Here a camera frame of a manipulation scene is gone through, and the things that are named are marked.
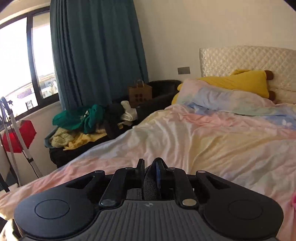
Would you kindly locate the black bedside sofa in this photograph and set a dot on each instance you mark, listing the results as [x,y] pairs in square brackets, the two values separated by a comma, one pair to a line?
[163,92]

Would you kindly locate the green garment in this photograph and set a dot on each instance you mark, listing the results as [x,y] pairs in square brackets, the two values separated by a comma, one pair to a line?
[82,119]

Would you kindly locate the white quilted headboard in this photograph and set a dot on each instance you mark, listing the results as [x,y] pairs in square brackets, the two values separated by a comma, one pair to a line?
[223,61]

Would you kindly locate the brown paper bag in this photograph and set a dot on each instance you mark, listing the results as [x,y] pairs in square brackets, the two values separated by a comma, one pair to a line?
[139,94]

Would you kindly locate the black garment on sofa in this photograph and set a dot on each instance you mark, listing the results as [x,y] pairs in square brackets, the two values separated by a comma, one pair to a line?
[112,114]

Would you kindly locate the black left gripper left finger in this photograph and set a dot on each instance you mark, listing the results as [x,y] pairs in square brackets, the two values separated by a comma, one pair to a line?
[123,180]

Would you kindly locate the grey wall switch plate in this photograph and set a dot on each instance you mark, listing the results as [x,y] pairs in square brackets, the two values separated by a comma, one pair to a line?
[183,70]

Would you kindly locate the white cloth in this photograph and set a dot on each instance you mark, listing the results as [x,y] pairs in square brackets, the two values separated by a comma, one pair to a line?
[130,113]

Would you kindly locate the yellow plush pillow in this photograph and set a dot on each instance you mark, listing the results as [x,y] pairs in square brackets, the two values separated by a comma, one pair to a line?
[254,81]

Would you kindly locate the black framed window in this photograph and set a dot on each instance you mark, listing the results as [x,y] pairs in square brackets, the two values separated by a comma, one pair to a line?
[28,80]

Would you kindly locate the teal curtain near bed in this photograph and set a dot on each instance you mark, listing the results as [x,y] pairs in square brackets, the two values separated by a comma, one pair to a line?
[97,51]

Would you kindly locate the pastel tie-dye duvet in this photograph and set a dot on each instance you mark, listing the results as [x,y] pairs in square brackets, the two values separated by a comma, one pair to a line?
[250,151]

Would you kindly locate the pale yellow knitted garment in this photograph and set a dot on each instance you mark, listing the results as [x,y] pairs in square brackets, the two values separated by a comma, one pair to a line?
[61,138]

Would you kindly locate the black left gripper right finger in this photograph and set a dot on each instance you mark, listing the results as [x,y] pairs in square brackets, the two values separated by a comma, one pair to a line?
[173,184]

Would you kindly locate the pastel tie-dye pillow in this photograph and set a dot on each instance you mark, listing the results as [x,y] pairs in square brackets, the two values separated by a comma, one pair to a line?
[200,93]

